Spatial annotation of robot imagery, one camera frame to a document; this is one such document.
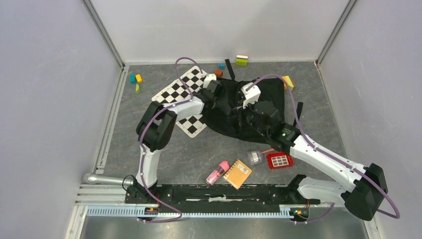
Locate yellow wooden block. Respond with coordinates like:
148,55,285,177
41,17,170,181
135,74,143,83

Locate pink pencil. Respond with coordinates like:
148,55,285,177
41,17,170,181
261,148,275,154

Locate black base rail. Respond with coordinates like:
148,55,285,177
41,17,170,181
76,176,373,220

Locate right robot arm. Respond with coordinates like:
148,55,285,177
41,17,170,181
237,101,388,221

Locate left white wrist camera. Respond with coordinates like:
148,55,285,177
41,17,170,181
203,73,217,89

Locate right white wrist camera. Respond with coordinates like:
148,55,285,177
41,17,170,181
241,82,261,109

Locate black white chessboard mat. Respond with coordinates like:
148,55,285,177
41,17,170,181
151,66,207,138

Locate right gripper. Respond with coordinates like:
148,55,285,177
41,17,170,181
233,97,269,138

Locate orange green sticky notes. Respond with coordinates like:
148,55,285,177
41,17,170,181
282,76,295,90

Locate red calculator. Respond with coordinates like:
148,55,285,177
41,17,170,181
266,152,294,170

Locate black backpack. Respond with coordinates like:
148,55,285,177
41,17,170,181
195,59,301,146

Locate green white lego brick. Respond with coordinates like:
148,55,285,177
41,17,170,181
235,55,248,67

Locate orange brown cube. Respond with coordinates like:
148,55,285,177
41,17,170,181
214,69,223,78

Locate orange spiral notepad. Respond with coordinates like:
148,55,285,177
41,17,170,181
223,159,252,190

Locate clear plastic box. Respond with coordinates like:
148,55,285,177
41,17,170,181
247,151,263,165

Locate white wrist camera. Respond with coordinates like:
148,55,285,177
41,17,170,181
203,73,217,89
241,82,261,109

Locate teal wooden block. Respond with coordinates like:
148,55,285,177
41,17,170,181
130,74,137,84

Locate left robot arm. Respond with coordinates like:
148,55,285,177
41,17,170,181
125,80,229,204

